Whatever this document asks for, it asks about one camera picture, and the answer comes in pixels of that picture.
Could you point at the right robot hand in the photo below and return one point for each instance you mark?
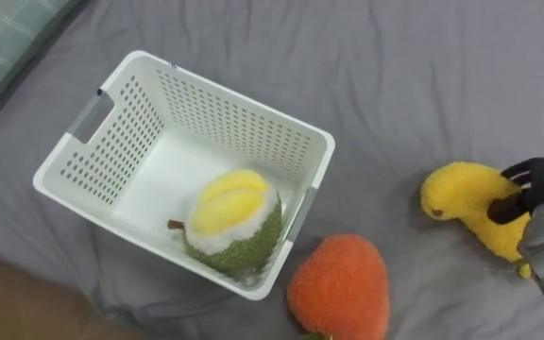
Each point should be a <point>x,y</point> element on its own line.
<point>541,181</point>

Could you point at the yellow mango soft toy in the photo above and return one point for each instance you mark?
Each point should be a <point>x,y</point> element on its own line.
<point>461,193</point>

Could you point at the grey bed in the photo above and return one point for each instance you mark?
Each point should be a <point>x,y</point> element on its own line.
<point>418,71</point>

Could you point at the orange strawberry soft toy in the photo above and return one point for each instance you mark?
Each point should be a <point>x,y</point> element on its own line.
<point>343,288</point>

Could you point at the durian soft toy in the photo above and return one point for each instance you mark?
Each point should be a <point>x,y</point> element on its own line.
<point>234,222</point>

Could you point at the white perforated plastic basket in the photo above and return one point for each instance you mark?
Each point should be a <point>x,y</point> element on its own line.
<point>168,137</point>

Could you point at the green checked pillow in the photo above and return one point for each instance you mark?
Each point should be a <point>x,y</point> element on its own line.
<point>3,42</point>

